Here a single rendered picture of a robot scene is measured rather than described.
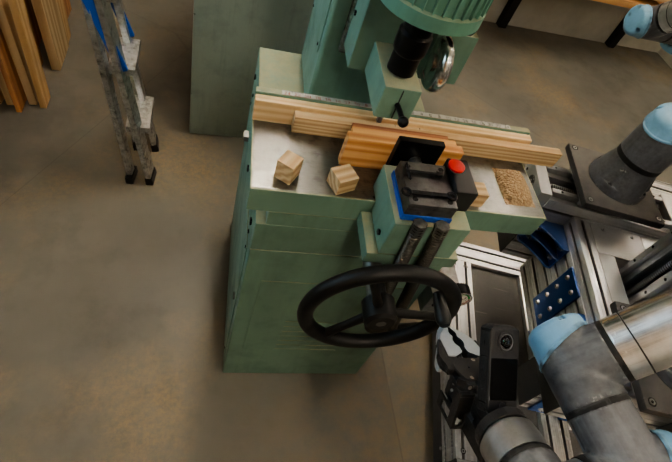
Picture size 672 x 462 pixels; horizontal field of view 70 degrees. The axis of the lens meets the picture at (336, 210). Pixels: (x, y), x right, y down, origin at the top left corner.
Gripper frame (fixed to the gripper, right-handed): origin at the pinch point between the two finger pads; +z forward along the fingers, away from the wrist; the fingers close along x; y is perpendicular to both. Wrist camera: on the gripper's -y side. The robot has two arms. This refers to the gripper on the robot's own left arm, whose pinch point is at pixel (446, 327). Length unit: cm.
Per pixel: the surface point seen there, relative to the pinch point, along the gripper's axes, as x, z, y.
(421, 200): -5.7, 8.2, -18.4
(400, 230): -7.7, 9.1, -12.5
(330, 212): -16.9, 21.7, -9.8
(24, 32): -109, 140, -23
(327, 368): 1, 63, 60
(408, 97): -6.6, 21.6, -32.7
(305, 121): -22.5, 31.1, -24.4
